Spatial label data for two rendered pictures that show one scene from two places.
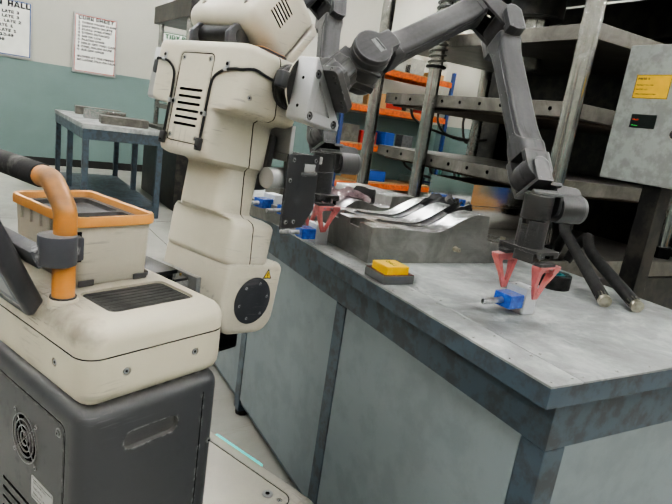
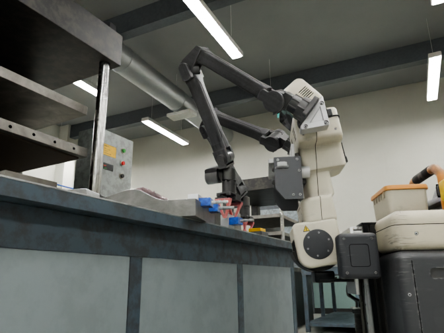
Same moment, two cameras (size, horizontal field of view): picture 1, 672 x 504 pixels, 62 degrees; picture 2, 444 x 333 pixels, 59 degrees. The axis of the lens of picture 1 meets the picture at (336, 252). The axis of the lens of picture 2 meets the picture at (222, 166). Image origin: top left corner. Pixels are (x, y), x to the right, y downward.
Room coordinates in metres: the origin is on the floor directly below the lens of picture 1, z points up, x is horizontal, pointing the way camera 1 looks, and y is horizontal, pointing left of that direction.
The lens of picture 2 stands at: (2.26, 1.37, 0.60)
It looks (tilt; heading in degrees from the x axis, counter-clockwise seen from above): 16 degrees up; 240
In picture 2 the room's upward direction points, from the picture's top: 1 degrees counter-clockwise
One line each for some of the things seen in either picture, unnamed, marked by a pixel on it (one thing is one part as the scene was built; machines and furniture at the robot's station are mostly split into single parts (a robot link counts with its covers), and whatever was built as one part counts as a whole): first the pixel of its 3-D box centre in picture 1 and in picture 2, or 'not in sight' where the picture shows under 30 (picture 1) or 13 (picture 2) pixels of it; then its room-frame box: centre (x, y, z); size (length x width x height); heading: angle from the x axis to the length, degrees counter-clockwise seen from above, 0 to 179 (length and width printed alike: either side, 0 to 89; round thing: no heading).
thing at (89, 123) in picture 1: (103, 155); not in sight; (5.68, 2.49, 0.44); 1.90 x 0.70 x 0.89; 34
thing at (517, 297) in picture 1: (505, 299); not in sight; (1.08, -0.35, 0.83); 0.13 x 0.05 x 0.05; 125
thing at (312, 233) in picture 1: (302, 232); (238, 221); (1.45, 0.10, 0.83); 0.13 x 0.05 x 0.05; 122
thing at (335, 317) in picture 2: not in sight; (343, 290); (-2.15, -2.80, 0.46); 1.90 x 0.70 x 0.92; 34
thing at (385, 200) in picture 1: (334, 204); (138, 209); (1.82, 0.03, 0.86); 0.50 x 0.26 x 0.11; 138
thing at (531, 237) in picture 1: (530, 236); (244, 213); (1.10, -0.38, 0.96); 0.10 x 0.07 x 0.07; 35
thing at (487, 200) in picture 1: (491, 203); not in sight; (2.43, -0.64, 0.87); 0.50 x 0.27 x 0.17; 120
